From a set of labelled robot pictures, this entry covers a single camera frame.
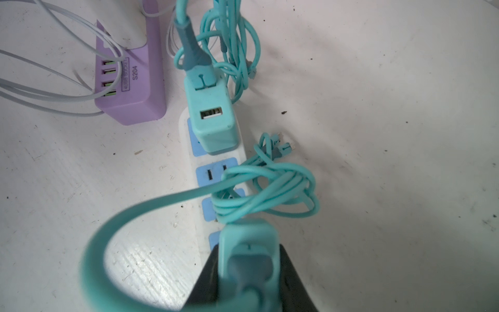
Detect white power strip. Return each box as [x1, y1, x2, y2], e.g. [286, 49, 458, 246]
[179, 109, 247, 262]

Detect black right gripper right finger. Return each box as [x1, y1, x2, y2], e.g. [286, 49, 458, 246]
[279, 244, 318, 312]

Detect white charger with cable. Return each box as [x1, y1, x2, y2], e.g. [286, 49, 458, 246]
[0, 0, 149, 118]

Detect purple power strip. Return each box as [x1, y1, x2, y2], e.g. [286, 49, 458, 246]
[89, 1, 166, 126]

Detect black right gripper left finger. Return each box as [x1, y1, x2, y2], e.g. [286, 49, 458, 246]
[183, 247, 220, 311]

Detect teal charger round plug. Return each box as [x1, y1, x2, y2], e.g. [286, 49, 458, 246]
[79, 132, 321, 312]

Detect teal charger with cable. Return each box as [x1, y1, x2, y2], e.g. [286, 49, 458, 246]
[174, 1, 261, 155]

